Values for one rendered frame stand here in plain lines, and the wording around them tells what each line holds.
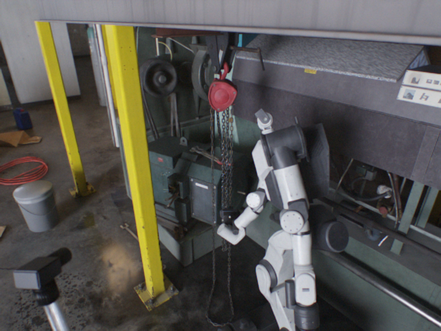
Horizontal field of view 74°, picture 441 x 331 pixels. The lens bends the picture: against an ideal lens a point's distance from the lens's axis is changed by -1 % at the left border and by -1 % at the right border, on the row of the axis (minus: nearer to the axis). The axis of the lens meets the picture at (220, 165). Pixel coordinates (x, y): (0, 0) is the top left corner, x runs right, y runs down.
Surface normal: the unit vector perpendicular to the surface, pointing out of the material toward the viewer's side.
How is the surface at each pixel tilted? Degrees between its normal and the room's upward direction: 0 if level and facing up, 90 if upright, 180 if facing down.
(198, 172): 45
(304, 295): 64
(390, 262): 90
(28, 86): 90
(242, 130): 72
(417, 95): 78
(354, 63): 30
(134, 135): 90
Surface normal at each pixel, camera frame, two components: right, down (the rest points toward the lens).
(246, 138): 0.60, 0.06
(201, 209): -0.53, 0.39
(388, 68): -0.40, -0.62
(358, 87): -0.76, 0.09
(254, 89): -0.78, 0.29
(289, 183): -0.17, 0.00
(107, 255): 0.00, -0.89
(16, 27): 0.63, 0.35
